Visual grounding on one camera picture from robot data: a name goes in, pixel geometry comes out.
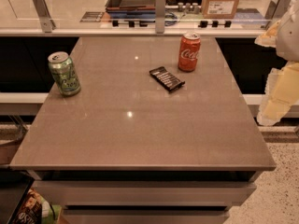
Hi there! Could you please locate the black bin lower left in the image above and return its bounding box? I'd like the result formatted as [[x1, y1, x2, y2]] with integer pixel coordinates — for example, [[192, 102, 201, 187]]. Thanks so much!
[[0, 170, 33, 224]]

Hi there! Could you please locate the black rxbar chocolate bar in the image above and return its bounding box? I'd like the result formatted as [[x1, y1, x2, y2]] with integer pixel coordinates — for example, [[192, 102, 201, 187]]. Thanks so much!
[[149, 66, 185, 92]]

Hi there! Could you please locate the table drawer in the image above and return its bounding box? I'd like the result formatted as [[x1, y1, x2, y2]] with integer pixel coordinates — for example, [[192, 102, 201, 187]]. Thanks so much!
[[63, 209, 229, 224], [34, 181, 256, 206]]

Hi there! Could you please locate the cardboard box with label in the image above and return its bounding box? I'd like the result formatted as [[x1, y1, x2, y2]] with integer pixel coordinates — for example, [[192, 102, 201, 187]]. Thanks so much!
[[201, 0, 239, 19]]

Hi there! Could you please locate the lower table drawer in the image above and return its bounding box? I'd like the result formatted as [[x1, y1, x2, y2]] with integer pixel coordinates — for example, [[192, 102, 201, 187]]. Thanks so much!
[[63, 209, 229, 224]]

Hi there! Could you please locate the snack bag on floor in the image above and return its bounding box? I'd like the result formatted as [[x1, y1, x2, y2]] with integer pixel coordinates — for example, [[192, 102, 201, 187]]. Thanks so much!
[[12, 189, 42, 224]]

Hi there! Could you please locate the metal glass bracket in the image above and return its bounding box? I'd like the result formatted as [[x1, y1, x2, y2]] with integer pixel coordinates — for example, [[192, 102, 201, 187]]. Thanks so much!
[[32, 0, 56, 33], [155, 0, 165, 34], [264, 0, 296, 28]]

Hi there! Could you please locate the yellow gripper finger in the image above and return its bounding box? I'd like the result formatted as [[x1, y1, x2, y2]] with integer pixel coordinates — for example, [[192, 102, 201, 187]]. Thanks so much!
[[257, 62, 299, 126], [254, 21, 280, 48]]

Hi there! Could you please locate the right metal glass bracket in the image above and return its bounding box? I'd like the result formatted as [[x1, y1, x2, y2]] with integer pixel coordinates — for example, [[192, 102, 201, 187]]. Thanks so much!
[[264, 0, 296, 28]]

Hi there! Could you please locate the middle metal glass bracket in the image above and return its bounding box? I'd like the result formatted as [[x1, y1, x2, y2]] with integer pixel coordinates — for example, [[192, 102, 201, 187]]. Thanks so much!
[[155, 0, 165, 34]]

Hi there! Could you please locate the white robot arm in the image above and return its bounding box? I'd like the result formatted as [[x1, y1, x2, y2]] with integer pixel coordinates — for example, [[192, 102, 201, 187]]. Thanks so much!
[[255, 0, 299, 126]]

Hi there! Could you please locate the upper table drawer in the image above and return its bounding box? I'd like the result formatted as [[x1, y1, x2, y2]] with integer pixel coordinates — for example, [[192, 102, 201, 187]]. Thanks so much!
[[34, 181, 256, 206]]

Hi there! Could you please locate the orange Coca-Cola can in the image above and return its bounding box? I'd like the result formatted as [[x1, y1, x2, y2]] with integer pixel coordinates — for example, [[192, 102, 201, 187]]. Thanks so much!
[[178, 33, 201, 72]]

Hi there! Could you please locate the green soda can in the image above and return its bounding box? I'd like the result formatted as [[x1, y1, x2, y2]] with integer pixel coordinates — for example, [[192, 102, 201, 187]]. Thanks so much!
[[48, 51, 81, 96]]

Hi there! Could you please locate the left metal glass bracket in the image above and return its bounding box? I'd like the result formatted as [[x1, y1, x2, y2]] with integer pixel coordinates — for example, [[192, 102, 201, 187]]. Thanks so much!
[[32, 0, 56, 33]]

